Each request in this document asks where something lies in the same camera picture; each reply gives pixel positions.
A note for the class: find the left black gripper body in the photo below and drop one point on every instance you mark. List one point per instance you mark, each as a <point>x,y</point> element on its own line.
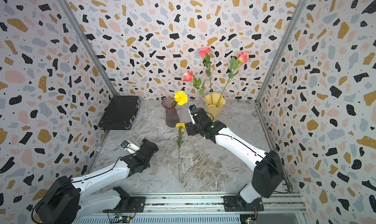
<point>147,165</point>

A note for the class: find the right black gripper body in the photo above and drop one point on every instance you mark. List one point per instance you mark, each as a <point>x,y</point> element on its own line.
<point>193,129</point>

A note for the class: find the yellow carnation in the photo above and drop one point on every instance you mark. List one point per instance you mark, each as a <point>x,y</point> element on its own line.
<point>180,98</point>
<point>181,128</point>

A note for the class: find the pink rose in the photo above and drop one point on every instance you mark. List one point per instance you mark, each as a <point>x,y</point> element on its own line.
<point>234,67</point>
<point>205,54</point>
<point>196,82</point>

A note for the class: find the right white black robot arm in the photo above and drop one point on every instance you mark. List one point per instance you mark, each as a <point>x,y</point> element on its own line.
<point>266,166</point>

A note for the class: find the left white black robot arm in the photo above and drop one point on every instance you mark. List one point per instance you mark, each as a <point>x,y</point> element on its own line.
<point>69,199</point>

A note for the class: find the yellow ruffled glass vase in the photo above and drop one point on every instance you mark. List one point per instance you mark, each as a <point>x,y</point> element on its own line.
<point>214,102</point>

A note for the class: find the purple glass vase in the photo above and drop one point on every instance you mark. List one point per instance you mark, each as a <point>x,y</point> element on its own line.
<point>171,114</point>

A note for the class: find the black briefcase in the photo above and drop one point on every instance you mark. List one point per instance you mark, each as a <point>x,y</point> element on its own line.
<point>121,113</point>

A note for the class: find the green circuit board left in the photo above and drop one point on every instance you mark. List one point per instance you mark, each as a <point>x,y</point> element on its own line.
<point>122,219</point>

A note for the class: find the circuit board right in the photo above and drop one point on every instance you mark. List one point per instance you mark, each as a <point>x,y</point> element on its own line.
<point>248,219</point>

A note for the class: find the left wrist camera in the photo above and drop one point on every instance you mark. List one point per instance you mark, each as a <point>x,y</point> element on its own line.
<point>130,147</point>

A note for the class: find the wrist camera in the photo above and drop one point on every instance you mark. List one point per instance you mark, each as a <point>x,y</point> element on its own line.
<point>193,114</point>
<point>130,147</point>

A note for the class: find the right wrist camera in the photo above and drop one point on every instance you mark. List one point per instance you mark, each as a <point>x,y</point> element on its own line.
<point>193,114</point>

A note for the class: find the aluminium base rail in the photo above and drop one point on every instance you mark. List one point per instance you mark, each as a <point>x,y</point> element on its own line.
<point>206,208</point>

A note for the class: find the right aluminium frame post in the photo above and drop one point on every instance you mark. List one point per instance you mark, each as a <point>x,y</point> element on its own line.
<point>290,28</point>

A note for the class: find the aluminium frame post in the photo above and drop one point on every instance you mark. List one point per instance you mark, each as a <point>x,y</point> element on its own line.
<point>84,41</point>
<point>290,28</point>

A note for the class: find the left aluminium frame post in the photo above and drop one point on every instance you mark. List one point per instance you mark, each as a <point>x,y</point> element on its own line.
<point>84,41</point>

